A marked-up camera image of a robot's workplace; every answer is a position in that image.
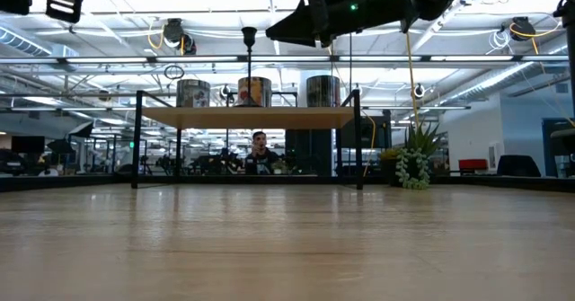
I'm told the green succulent plant in pot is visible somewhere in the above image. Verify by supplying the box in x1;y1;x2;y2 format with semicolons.
379;120;448;191

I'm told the black candlestick holder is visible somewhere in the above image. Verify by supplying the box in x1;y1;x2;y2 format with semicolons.
235;26;262;109

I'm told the dark striped candle tin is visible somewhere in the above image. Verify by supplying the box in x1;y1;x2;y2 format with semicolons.
306;75;341;109

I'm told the black studio lamp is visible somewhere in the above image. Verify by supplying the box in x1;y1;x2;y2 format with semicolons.
47;120;95;176

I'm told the short yellow cable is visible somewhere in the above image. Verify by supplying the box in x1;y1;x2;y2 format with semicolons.
362;111;377;179

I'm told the red topped stool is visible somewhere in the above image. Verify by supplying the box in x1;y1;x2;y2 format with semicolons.
457;158;490;174

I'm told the floral label candle tin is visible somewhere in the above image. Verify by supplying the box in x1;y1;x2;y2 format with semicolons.
175;79;211;109

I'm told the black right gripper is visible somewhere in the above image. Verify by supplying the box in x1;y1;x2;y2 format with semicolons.
265;0;417;49

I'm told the orange label candle tin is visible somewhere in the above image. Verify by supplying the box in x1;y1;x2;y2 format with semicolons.
236;76;273;109

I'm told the black cable loop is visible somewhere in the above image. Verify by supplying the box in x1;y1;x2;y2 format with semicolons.
164;64;186;81

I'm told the long yellow hanging cable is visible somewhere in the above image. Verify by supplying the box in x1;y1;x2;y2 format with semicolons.
404;31;421;129

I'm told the wooden shelf with black frame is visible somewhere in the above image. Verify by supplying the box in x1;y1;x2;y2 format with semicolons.
130;88;364;190

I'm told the black table edge rail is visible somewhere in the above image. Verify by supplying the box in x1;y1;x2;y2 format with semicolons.
0;173;575;193

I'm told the black monitor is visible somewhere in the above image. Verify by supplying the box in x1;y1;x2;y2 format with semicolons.
11;135;47;156

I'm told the person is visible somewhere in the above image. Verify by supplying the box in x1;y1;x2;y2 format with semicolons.
244;130;280;176

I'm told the black office chair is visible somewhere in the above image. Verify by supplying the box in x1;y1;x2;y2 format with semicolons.
496;155;543;179

